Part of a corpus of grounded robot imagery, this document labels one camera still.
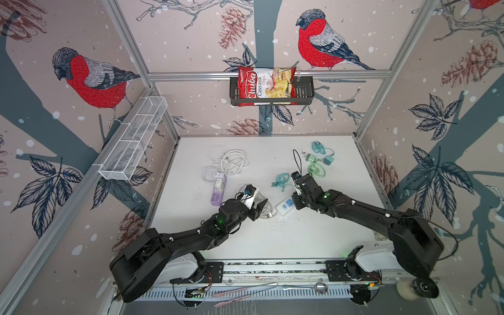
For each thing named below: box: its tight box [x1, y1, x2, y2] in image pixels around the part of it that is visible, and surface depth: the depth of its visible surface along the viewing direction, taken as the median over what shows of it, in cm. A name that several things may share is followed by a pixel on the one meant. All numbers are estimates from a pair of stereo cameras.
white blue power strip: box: [275, 196, 296, 217], surface depth 90 cm
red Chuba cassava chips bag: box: [237, 66, 299, 107], surface depth 90 cm
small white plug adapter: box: [213, 171, 226, 192], surface depth 93 cm
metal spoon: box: [282, 282, 328, 294], surface depth 70 cm
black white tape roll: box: [395, 276, 440, 300], surface depth 63 cm
